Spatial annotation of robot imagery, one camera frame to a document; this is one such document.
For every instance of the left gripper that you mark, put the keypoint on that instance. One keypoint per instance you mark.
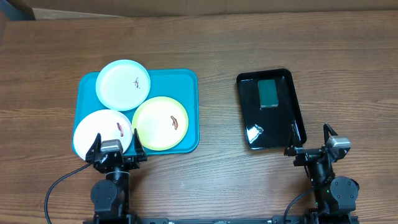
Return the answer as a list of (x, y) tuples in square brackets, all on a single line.
[(132, 162)]

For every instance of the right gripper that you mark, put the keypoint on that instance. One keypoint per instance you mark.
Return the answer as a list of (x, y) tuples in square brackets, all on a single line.
[(294, 147)]

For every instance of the yellow-green plate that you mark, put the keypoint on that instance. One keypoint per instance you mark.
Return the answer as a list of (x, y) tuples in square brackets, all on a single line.
[(161, 123)]

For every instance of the black plastic tray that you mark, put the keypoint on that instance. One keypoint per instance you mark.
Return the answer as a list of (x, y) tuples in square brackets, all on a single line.
[(268, 128)]

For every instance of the green sponge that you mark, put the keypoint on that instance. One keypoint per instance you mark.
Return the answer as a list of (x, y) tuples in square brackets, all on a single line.
[(268, 94)]

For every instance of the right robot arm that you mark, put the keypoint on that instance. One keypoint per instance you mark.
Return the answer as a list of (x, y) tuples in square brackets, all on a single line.
[(335, 197)]

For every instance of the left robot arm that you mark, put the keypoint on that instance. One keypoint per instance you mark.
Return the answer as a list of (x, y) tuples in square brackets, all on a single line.
[(111, 195)]

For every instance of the teal plastic tray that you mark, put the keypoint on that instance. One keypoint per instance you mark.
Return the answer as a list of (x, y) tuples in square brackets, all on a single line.
[(179, 84)]

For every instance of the white plate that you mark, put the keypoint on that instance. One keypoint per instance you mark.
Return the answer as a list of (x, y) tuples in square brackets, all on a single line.
[(110, 124)]

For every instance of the light blue plate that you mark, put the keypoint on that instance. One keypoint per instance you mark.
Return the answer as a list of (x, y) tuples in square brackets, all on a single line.
[(123, 85)]

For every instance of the cardboard sheet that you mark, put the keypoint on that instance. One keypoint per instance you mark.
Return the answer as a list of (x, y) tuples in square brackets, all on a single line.
[(132, 8)]

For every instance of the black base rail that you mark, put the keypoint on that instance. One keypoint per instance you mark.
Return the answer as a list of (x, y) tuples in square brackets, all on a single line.
[(278, 219)]

